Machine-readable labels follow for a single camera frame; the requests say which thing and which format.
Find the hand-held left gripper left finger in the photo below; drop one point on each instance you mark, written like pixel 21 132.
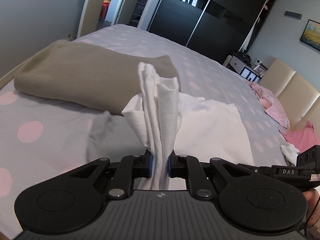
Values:
pixel 149 166

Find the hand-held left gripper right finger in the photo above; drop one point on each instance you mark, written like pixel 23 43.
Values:
pixel 170 166

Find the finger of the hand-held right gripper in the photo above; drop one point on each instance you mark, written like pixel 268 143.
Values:
pixel 260 171

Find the white t-shirt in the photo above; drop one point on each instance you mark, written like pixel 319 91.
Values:
pixel 160 117

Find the person's right hand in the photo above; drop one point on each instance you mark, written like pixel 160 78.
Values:
pixel 312 196

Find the cream white cloth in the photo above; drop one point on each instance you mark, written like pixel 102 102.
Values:
pixel 290 151

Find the light grey garment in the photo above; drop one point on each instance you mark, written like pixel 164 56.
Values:
pixel 100 135

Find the pale pink printed pillow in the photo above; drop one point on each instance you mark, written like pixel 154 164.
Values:
pixel 277 112

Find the pink dotted garment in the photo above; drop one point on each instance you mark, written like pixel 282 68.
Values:
pixel 262 92

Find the cream padded headboard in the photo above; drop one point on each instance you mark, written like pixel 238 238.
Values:
pixel 295 92

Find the white nightstand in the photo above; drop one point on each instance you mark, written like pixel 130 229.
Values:
pixel 237 66

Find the small white device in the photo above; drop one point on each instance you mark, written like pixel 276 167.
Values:
pixel 258 61

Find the grey pink-dotted bedspread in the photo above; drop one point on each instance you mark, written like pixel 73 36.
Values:
pixel 50 110

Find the dark bundle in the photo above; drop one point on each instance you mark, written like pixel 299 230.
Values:
pixel 241 56

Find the taupe fleece blanket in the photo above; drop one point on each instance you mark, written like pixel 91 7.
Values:
pixel 75 75

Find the black sliding wardrobe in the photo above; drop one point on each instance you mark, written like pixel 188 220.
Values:
pixel 212 17

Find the cluttered hallway shelf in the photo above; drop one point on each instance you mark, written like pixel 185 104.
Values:
pixel 105 10

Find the photo frame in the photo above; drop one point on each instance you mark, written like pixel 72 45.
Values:
pixel 260 70

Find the framed wall picture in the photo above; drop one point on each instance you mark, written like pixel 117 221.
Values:
pixel 311 33

